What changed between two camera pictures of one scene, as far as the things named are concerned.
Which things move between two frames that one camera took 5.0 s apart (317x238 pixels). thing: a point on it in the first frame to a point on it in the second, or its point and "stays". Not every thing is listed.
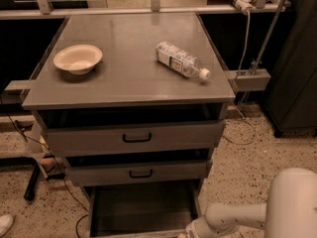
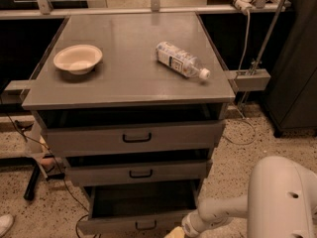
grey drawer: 160,209 stays
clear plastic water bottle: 181,60 stays
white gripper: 192,231 to 188,226
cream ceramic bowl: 78,59 stays
